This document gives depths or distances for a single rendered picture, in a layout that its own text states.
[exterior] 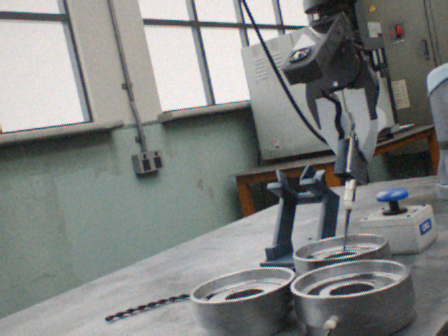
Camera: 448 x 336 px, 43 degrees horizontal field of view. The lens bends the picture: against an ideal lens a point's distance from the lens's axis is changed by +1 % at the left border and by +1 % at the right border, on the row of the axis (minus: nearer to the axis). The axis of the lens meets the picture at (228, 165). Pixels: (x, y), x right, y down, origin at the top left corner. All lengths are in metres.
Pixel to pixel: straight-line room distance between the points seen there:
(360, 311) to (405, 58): 4.09
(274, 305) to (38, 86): 2.03
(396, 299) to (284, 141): 2.56
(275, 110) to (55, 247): 1.37
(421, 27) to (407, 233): 3.81
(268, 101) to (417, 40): 1.74
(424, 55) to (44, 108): 2.90
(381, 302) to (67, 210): 1.94
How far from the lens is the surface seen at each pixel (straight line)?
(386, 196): 0.75
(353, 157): 0.71
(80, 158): 2.40
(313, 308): 0.49
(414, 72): 4.51
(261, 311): 0.53
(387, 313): 0.49
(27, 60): 2.47
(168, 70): 2.98
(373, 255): 0.61
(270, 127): 3.06
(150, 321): 0.67
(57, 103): 2.49
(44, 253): 2.28
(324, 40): 0.68
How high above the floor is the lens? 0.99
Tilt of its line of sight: 3 degrees down
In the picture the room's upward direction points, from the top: 12 degrees counter-clockwise
